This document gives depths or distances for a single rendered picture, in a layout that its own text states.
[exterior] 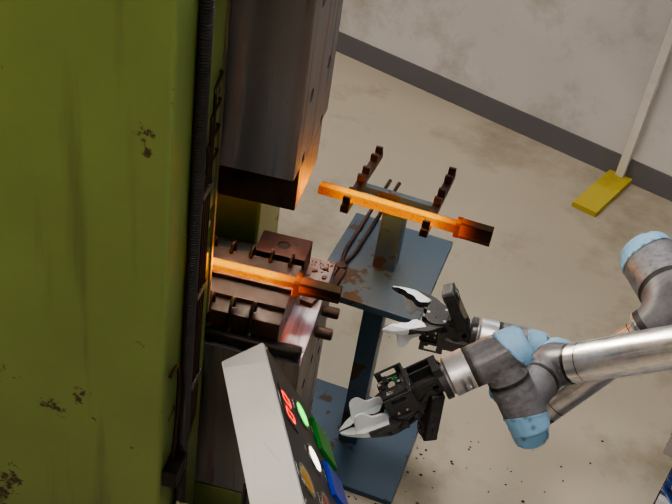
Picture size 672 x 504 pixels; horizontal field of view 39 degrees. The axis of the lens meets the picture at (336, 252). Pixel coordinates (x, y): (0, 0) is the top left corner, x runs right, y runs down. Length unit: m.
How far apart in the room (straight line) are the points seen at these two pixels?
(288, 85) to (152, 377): 0.57
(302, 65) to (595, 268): 2.74
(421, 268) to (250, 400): 1.20
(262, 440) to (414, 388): 0.31
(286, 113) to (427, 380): 0.52
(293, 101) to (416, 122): 3.31
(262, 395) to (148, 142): 0.44
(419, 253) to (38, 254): 1.35
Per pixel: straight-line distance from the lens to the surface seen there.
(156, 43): 1.36
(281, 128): 1.67
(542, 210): 4.45
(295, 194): 1.79
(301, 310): 2.13
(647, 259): 2.00
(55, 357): 1.78
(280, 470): 1.44
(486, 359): 1.66
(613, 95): 4.78
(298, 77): 1.62
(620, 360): 1.71
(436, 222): 2.37
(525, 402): 1.69
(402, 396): 1.65
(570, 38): 4.79
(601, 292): 4.05
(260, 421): 1.51
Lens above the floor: 2.28
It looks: 36 degrees down
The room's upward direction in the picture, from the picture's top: 9 degrees clockwise
